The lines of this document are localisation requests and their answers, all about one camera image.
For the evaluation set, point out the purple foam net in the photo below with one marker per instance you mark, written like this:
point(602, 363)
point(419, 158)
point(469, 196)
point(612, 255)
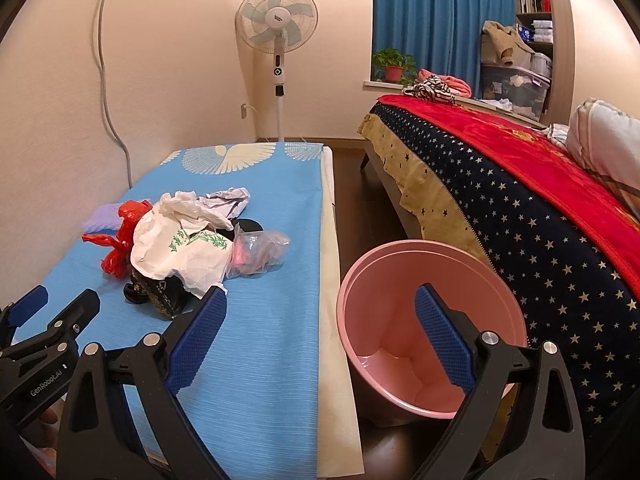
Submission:
point(100, 217)

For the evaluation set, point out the white standing fan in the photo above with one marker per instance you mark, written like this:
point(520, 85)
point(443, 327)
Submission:
point(276, 20)

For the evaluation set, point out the clear plastic bag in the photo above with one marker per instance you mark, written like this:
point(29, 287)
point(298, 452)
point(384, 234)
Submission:
point(265, 247)

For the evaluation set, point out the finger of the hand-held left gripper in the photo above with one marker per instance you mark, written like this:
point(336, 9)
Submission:
point(27, 307)
point(60, 322)

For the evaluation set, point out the wall bookshelf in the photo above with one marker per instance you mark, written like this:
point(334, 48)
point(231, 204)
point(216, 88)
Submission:
point(562, 60)

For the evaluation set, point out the clear plastic storage box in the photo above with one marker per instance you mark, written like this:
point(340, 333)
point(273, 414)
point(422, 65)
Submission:
point(515, 85)

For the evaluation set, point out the pink cloth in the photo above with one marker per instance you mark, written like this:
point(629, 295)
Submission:
point(459, 85)

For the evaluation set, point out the white grey cloth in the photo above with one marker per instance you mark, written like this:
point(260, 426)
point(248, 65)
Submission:
point(559, 134)

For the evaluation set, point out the small clear plastic container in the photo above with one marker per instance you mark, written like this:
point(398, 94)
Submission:
point(541, 65)

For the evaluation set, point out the white bag with green print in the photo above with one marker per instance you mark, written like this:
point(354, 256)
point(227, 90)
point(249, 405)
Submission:
point(160, 247)

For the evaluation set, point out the black patterned packet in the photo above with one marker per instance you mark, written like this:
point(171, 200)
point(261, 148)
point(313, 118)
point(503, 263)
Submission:
point(160, 295)

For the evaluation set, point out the red blanket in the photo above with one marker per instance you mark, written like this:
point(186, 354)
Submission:
point(525, 150)

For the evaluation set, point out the red plastic bag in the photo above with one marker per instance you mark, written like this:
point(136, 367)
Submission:
point(125, 232)

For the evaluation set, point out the navy star-print quilt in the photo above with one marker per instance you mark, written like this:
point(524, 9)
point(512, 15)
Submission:
point(525, 240)

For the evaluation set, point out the blue tablecloth with white print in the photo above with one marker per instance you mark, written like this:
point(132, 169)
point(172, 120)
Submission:
point(280, 360)

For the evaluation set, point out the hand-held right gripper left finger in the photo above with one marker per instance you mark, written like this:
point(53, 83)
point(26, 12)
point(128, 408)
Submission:
point(195, 342)

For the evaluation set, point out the stack of white packets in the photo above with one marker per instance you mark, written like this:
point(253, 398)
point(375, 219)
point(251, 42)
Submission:
point(542, 31)

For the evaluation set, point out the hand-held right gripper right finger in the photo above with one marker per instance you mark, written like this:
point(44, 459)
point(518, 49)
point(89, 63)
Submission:
point(445, 345)

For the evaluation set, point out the black white striped cloth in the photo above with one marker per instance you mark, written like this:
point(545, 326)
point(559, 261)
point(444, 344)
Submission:
point(432, 87)

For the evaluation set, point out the beige coat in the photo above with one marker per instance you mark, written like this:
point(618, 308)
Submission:
point(502, 40)

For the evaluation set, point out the pink plastic bin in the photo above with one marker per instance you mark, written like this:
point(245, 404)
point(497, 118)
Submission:
point(390, 300)

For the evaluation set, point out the printed paper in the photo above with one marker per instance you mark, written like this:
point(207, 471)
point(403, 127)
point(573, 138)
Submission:
point(227, 200)

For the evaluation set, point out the white wall outlet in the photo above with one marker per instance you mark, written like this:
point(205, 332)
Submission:
point(244, 111)

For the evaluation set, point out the light striped pillow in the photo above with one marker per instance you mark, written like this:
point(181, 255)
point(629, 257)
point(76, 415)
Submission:
point(607, 140)

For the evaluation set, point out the bed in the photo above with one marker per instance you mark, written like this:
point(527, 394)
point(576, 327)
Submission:
point(395, 199)

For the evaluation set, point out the blue curtain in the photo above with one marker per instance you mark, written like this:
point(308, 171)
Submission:
point(430, 10)

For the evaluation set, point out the person's left hand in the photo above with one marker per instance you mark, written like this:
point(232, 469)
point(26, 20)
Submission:
point(48, 420)

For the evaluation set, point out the row of books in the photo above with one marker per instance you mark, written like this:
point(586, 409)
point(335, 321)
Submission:
point(526, 5)

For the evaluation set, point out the potted green plant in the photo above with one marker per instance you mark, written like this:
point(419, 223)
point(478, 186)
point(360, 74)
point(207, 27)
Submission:
point(394, 72)

